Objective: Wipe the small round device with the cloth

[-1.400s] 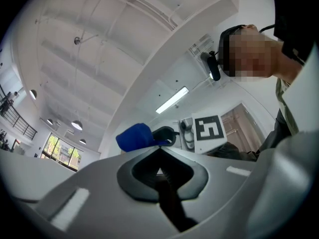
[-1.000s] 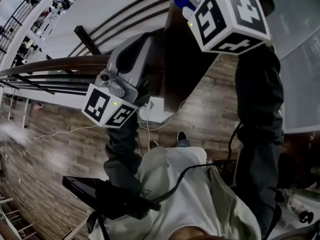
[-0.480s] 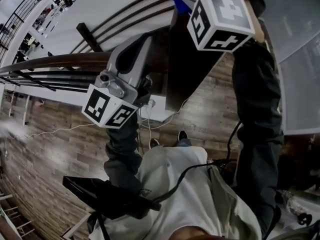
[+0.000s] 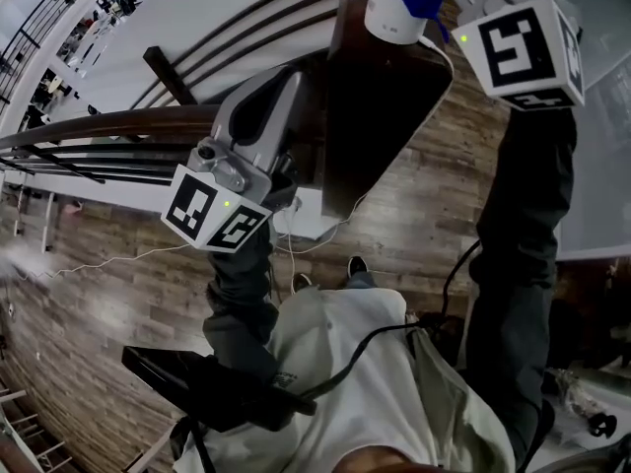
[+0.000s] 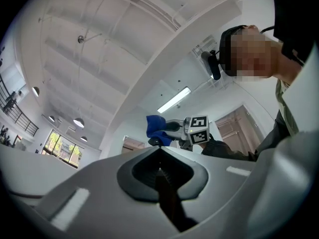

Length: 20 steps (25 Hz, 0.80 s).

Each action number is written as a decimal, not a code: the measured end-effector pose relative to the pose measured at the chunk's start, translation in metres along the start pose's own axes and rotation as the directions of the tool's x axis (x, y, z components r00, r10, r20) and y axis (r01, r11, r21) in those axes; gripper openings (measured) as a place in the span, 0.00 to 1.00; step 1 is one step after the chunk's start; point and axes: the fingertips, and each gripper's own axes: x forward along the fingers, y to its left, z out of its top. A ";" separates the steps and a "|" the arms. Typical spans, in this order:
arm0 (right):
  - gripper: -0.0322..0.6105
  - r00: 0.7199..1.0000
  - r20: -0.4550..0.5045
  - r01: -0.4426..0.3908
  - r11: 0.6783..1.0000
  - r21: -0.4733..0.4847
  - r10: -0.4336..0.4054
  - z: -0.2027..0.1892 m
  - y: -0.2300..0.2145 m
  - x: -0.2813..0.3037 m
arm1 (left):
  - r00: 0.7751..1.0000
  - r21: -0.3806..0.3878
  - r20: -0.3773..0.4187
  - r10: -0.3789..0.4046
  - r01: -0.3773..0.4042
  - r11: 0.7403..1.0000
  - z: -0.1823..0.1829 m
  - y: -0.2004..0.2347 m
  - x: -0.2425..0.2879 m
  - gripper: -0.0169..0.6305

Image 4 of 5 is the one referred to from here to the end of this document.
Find black metal railing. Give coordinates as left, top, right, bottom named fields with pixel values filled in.
left=0, top=0, right=107, bottom=112

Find white framed glass panel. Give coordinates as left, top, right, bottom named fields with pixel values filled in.
left=554, top=0, right=631, bottom=261

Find person's grey trouser leg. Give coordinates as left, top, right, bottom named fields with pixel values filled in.
left=344, top=271, right=381, bottom=290

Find black strap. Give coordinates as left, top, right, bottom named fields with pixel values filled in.
left=170, top=416, right=219, bottom=473

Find dark wooden board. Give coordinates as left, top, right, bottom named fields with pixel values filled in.
left=121, top=345, right=316, bottom=433

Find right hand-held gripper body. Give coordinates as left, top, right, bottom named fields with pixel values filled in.
left=433, top=0, right=587, bottom=111

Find person's white shirt torso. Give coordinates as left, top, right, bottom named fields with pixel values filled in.
left=172, top=286, right=519, bottom=473

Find white camera with black dome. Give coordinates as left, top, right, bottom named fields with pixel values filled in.
left=364, top=0, right=426, bottom=46

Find wooden rack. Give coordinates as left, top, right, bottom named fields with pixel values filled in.
left=0, top=386, right=75, bottom=473

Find thin white floor cable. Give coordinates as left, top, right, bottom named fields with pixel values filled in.
left=14, top=242, right=191, bottom=281

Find black cable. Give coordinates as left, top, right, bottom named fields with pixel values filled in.
left=300, top=238, right=482, bottom=399

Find dark wooden beam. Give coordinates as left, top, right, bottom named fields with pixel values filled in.
left=142, top=45, right=198, bottom=107

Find dark wooden newel post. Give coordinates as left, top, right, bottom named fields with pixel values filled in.
left=321, top=0, right=455, bottom=218

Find person's left forearm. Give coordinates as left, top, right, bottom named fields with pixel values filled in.
left=202, top=219, right=282, bottom=383

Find dark wooden handrail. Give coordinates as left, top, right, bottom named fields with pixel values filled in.
left=0, top=104, right=223, bottom=153

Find clear plastic bag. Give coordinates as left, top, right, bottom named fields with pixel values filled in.
left=544, top=366, right=623, bottom=439

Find person's right forearm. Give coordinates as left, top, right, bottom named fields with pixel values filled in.
left=465, top=105, right=578, bottom=462

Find black balustrade bars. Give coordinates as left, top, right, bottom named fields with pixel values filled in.
left=0, top=143, right=179, bottom=187

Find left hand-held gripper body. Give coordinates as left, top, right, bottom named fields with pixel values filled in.
left=161, top=64, right=310, bottom=254

